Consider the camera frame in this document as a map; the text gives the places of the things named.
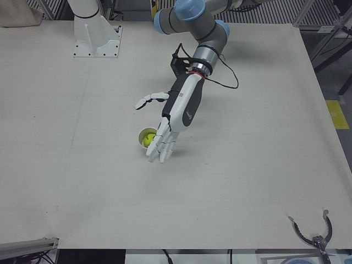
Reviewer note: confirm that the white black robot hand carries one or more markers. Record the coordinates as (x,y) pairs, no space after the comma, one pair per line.
(182,107)

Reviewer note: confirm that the beige curtain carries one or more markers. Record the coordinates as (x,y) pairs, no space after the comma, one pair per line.
(16,13)

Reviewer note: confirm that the aluminium frame with label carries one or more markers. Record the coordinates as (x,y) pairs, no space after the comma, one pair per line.
(324,23)

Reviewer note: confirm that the black stand leg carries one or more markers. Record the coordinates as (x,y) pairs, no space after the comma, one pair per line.
(346,82)

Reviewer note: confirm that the metal roller rack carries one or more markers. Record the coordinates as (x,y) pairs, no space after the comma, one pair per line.
(261,13)

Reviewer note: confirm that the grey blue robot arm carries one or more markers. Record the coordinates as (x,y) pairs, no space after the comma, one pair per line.
(198,27)

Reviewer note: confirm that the yellow tennis ball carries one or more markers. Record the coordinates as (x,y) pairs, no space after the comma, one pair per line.
(148,140)

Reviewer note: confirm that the aluminium extrusion bar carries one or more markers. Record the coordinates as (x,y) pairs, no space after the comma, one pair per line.
(27,246)

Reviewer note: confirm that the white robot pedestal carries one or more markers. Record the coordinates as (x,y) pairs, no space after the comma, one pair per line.
(88,35)

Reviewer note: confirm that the white paper cup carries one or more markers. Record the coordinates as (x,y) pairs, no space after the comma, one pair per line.
(141,136)

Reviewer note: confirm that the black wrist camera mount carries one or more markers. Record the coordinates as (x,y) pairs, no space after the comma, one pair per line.
(178,67)

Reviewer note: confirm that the yellow sign plate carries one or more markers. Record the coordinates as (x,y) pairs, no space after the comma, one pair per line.
(154,5)

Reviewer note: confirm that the metal serrated tongs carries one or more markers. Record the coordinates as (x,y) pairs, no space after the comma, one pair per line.
(316,240)

